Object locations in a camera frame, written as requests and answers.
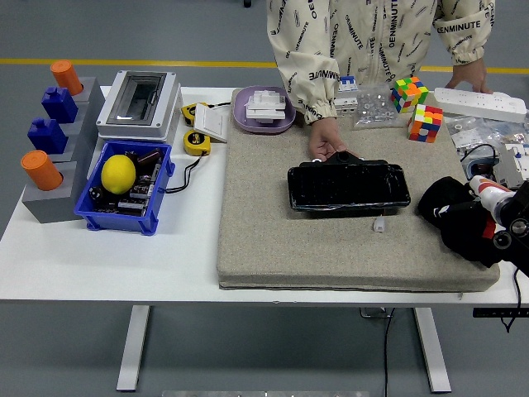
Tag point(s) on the blue block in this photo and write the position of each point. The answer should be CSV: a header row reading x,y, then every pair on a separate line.
x,y
59,105
46,136

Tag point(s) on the multicoloured puzzle cube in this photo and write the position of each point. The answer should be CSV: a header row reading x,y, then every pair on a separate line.
x,y
410,94
426,124

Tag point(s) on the person's left forearm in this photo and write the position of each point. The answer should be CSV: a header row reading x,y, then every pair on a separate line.
x,y
463,37

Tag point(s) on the grey-brown mat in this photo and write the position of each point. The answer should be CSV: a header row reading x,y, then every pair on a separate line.
x,y
264,231

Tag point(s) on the grey stepped block holder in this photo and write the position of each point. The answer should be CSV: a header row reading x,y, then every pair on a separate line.
x,y
53,207

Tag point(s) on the black glossy panel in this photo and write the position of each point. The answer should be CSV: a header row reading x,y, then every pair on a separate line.
x,y
343,186

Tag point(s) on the person's right forearm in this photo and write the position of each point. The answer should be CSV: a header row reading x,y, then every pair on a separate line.
x,y
308,91

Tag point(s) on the black rag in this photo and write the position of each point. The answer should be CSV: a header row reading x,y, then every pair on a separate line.
x,y
446,194

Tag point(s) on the white plastic parts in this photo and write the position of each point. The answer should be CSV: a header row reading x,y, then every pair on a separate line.
x,y
265,105

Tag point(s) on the person's right hand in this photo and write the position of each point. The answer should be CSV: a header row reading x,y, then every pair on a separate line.
x,y
324,138

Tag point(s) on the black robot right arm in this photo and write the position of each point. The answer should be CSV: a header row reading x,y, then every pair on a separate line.
x,y
518,207

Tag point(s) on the blue plastic bin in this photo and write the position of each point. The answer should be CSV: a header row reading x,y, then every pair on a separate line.
x,y
120,221

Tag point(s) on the clear bag of nuts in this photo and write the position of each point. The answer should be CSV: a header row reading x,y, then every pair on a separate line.
x,y
374,109

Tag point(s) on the orange cylinder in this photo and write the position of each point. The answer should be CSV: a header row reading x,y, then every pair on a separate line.
x,y
40,170
66,76

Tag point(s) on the clear bag of washers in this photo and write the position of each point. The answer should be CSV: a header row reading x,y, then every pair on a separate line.
x,y
467,132

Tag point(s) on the yellow lemon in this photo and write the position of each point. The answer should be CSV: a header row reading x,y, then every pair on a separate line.
x,y
118,174

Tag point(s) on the small white connector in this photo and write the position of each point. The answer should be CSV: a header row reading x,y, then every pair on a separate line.
x,y
379,224

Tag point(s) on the white blue circuit breaker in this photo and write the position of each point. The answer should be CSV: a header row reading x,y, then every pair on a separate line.
x,y
348,97

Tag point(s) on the clear bag of small parts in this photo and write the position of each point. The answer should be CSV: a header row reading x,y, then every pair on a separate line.
x,y
512,134

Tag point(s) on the purple tray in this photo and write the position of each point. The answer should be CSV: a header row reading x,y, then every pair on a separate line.
x,y
240,111

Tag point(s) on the white wall switch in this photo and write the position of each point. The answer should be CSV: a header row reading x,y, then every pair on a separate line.
x,y
211,124

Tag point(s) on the white table leg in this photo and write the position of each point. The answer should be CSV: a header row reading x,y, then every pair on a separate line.
x,y
132,351
434,351

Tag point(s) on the brown cylindrical capacitor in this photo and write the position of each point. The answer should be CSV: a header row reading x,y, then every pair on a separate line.
x,y
150,157

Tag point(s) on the white power strip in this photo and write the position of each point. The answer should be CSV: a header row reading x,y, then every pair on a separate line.
x,y
475,101

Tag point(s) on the person's left hand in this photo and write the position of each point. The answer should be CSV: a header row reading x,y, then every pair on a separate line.
x,y
471,74

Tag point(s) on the yellow tape measure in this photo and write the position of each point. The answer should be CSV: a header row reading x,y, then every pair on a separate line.
x,y
196,142
189,113

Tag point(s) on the person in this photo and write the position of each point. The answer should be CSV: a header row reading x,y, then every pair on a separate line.
x,y
370,33

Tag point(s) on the black round capacitor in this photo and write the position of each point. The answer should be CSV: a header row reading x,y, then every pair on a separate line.
x,y
96,193

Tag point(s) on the grey electrical enclosure box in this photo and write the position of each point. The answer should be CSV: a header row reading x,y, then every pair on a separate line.
x,y
133,131

